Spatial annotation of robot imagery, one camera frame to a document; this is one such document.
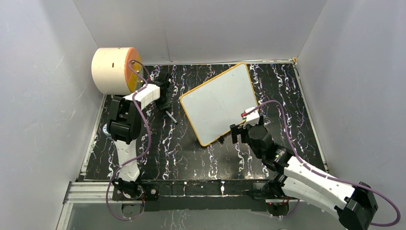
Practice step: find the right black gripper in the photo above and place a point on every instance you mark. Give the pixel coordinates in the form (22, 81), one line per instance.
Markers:
(236, 130)

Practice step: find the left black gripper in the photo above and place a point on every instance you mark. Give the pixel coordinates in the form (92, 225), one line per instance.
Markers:
(166, 106)

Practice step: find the white black whiteboard marker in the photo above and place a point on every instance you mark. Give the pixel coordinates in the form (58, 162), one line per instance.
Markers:
(170, 114)

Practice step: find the yellow framed whiteboard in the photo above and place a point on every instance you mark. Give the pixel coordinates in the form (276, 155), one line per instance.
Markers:
(218, 103)

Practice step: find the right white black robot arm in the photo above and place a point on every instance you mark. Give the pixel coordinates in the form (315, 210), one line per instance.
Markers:
(353, 205)

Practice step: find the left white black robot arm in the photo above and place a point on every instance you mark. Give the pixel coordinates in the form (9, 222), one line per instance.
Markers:
(126, 119)

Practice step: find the cream cylindrical drum orange face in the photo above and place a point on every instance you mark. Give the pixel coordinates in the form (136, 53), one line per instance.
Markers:
(111, 73)

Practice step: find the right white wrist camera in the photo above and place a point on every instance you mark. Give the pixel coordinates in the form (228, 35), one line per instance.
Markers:
(250, 117)

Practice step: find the aluminium front frame rail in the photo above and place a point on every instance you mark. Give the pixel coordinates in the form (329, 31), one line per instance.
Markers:
(187, 205)

